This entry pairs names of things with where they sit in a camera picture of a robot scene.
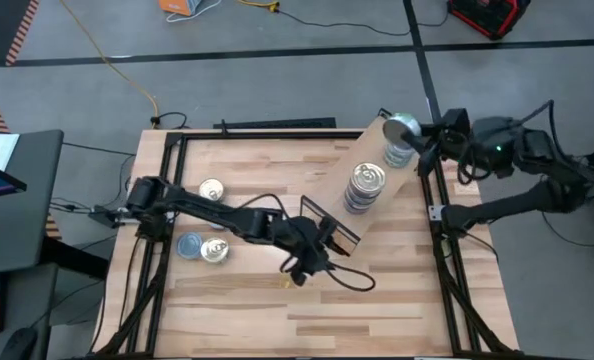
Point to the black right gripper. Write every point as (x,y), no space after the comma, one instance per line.
(449,147)

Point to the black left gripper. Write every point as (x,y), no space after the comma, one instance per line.
(309,245)

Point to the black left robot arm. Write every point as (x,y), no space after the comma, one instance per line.
(202,207)

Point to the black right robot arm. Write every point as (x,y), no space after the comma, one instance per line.
(517,202)

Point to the black power strip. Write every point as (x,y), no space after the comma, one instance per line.
(277,123)

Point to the red and black equipment case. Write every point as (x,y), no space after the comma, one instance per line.
(487,15)

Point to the black desk crossbar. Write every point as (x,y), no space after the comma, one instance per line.
(74,257)

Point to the orange box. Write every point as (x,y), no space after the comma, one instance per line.
(179,6)

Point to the dark grey desk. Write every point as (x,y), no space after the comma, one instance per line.
(27,210)

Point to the black computer mouse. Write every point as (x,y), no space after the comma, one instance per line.
(19,345)

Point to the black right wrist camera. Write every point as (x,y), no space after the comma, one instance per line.
(455,121)

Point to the wooden shelf black metal frame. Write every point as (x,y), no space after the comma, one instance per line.
(337,175)

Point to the black aluminium table frame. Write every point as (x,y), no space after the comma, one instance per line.
(277,135)

